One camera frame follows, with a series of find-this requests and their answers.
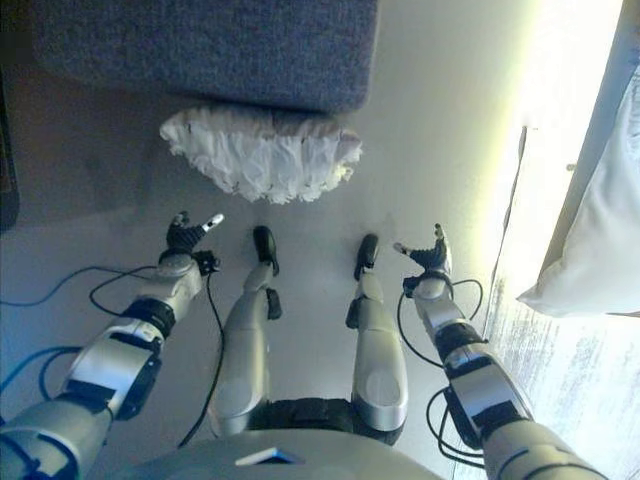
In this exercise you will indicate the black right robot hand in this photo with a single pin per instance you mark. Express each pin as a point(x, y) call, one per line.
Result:
point(432, 257)

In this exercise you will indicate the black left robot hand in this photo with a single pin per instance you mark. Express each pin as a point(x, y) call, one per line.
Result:
point(185, 237)

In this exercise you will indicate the white fringed cushion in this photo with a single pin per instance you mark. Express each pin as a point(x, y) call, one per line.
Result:
point(260, 160)

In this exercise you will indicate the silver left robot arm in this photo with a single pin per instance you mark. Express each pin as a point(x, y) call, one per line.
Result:
point(115, 350)

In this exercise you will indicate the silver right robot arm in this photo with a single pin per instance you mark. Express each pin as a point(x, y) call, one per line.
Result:
point(475, 370)

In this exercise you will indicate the grey fabric armchair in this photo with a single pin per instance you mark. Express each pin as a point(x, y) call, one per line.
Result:
point(200, 50)

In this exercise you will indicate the glossy brown panel wardrobe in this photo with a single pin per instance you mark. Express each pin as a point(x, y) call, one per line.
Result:
point(6, 165)

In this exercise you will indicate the pale grey rug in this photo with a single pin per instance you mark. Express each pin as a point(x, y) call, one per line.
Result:
point(565, 400)

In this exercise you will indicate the silver robot torso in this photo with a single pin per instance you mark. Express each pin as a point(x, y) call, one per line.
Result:
point(300, 455)

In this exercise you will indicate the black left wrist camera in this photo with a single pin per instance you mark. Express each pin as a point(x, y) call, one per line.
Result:
point(206, 261)

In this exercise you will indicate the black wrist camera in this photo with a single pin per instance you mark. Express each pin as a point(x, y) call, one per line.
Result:
point(412, 286)
point(206, 261)

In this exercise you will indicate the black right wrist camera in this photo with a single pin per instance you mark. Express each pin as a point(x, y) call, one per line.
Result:
point(412, 286)

